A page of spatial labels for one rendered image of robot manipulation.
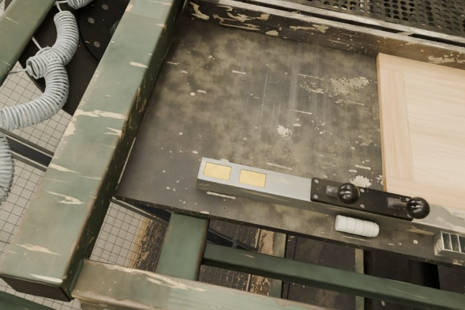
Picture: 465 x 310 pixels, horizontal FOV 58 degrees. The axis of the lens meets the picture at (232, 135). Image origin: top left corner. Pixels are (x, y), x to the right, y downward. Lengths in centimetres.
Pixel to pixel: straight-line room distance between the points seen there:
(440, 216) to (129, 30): 75
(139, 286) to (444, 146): 72
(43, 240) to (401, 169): 70
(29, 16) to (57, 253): 92
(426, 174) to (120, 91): 66
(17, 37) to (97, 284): 89
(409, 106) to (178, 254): 64
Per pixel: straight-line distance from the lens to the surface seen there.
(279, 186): 83
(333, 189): 82
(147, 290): 72
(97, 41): 159
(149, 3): 105
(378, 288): 92
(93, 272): 74
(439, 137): 108
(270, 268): 86
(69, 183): 76
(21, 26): 145
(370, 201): 86
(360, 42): 116
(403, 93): 111
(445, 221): 93
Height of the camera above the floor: 204
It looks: 26 degrees down
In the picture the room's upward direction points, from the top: 59 degrees counter-clockwise
